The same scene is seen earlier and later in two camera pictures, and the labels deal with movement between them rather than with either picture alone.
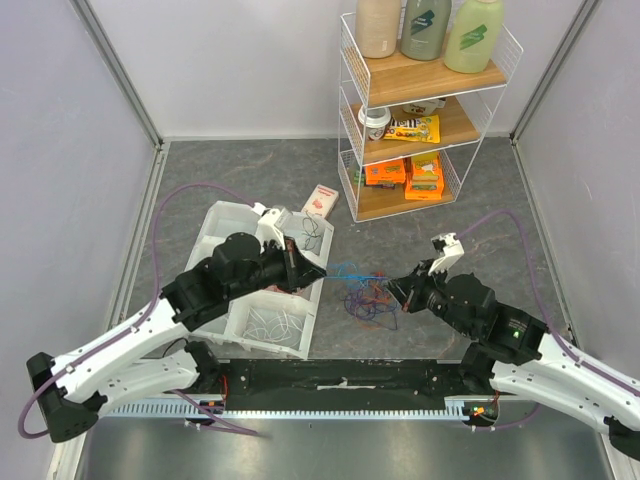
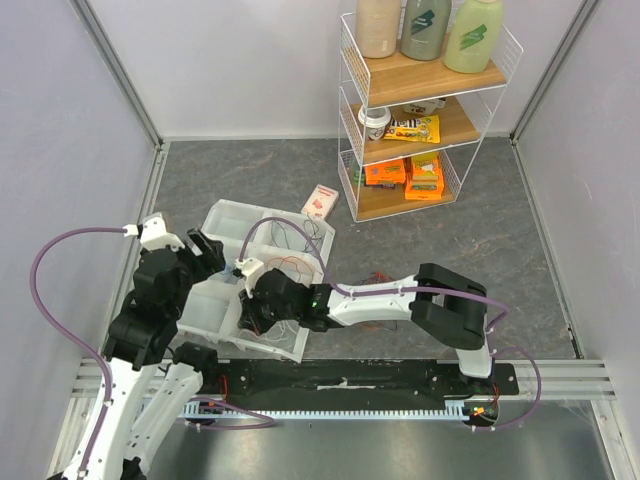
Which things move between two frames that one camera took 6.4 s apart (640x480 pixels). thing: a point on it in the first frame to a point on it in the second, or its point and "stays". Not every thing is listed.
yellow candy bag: (414, 128) stays
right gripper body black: (417, 290) to (255, 312)
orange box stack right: (423, 177) stays
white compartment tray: (277, 322) stays
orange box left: (385, 173) stays
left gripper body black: (290, 270) to (198, 267)
